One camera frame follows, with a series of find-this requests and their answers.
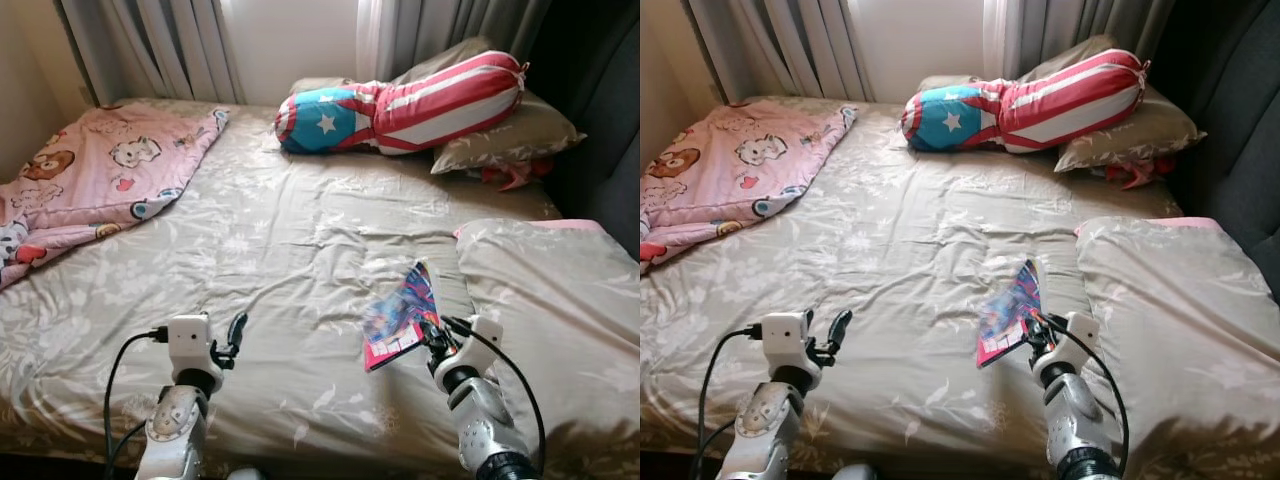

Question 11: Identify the colourful comic book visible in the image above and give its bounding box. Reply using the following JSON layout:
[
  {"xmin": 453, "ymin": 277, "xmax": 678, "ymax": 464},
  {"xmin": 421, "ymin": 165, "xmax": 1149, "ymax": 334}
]
[
  {"xmin": 362, "ymin": 260, "xmax": 441, "ymax": 373},
  {"xmin": 976, "ymin": 258, "xmax": 1043, "ymax": 369}
]

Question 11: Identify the bed with beige floral sheet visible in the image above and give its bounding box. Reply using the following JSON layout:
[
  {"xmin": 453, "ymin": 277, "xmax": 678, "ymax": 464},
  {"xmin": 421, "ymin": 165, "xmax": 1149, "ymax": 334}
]
[
  {"xmin": 0, "ymin": 95, "xmax": 641, "ymax": 480},
  {"xmin": 640, "ymin": 95, "xmax": 1280, "ymax": 480}
]

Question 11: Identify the large beige floral pillow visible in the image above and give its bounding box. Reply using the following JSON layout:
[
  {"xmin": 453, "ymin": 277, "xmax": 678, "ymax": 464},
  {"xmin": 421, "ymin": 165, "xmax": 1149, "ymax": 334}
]
[
  {"xmin": 455, "ymin": 218, "xmax": 641, "ymax": 446},
  {"xmin": 1075, "ymin": 216, "xmax": 1280, "ymax": 451}
]

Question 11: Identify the red crumpled cloth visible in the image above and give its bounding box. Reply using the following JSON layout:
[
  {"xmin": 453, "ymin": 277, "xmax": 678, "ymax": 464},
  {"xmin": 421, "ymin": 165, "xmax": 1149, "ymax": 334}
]
[
  {"xmin": 1103, "ymin": 158, "xmax": 1179, "ymax": 191},
  {"xmin": 478, "ymin": 160, "xmax": 553, "ymax": 191}
]

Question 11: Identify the pink cartoon print blanket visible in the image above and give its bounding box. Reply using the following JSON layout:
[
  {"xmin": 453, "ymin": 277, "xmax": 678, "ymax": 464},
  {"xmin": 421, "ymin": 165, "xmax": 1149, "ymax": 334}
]
[
  {"xmin": 640, "ymin": 103, "xmax": 859, "ymax": 273},
  {"xmin": 0, "ymin": 105, "xmax": 229, "ymax": 291}
]

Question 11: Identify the star and stripes bolster pillow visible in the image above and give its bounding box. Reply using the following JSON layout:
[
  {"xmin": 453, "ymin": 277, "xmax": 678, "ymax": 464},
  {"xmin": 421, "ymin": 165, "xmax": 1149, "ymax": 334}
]
[
  {"xmin": 900, "ymin": 48, "xmax": 1151, "ymax": 154},
  {"xmin": 275, "ymin": 52, "xmax": 528, "ymax": 156}
]

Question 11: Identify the dark grey upholstered headboard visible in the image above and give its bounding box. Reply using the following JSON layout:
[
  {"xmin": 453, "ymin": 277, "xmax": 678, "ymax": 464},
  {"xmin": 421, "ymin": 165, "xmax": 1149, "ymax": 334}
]
[
  {"xmin": 525, "ymin": 0, "xmax": 641, "ymax": 256},
  {"xmin": 1150, "ymin": 0, "xmax": 1280, "ymax": 276}
]

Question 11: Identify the grey curtain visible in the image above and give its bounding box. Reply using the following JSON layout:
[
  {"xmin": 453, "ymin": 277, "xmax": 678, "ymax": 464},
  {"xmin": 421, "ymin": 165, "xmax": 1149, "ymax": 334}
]
[
  {"xmin": 983, "ymin": 0, "xmax": 1176, "ymax": 81},
  {"xmin": 355, "ymin": 0, "xmax": 551, "ymax": 86},
  {"xmin": 55, "ymin": 0, "xmax": 246, "ymax": 106},
  {"xmin": 685, "ymin": 0, "xmax": 876, "ymax": 104}
]

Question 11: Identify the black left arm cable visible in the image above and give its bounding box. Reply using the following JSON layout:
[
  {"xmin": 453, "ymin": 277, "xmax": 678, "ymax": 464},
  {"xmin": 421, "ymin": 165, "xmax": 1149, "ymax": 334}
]
[
  {"xmin": 696, "ymin": 322, "xmax": 766, "ymax": 480},
  {"xmin": 102, "ymin": 325, "xmax": 171, "ymax": 480}
]

